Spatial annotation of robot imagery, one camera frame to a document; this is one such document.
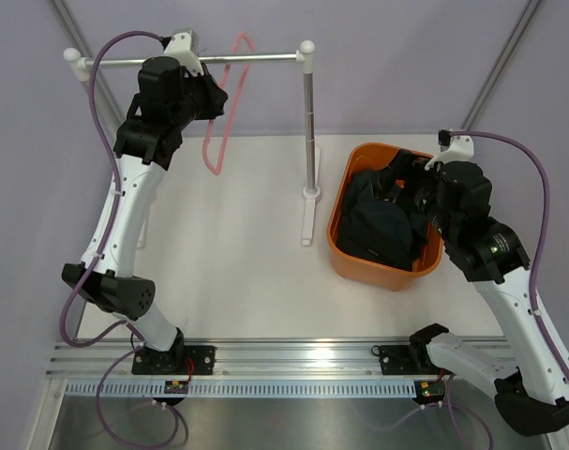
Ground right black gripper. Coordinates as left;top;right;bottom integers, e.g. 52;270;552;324
369;149;459;241

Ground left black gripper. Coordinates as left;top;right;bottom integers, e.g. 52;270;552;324
170;62;227;130

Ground dark navy shorts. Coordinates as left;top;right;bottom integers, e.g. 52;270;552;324
337;169;427;271

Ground pink clothes hanger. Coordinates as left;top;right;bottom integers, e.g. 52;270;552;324
202;31;255;176

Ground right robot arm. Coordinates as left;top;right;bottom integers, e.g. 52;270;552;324
372;150;569;436

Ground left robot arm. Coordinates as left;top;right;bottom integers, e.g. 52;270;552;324
62;56;228;374

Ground orange plastic basket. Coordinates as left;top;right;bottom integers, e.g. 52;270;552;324
326;142;443;292

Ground metal clothes rack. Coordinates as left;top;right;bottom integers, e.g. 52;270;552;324
64;30;321;247

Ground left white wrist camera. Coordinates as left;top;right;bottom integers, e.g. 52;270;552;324
161;28;205;77

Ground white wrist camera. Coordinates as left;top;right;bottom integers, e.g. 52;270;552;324
425;129;474;171
161;28;205;77

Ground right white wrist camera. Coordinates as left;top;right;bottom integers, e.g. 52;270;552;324
425;129;474;171

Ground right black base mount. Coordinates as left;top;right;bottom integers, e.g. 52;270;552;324
377;345;432;375

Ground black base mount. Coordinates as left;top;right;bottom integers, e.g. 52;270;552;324
131;345;216;376
377;345;432;375

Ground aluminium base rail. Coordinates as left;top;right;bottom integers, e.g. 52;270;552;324
46;337;441;381

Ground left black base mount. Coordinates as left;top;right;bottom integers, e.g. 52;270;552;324
131;345;216;376

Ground white slotted cable duct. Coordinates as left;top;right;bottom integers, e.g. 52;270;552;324
66;379;416;398

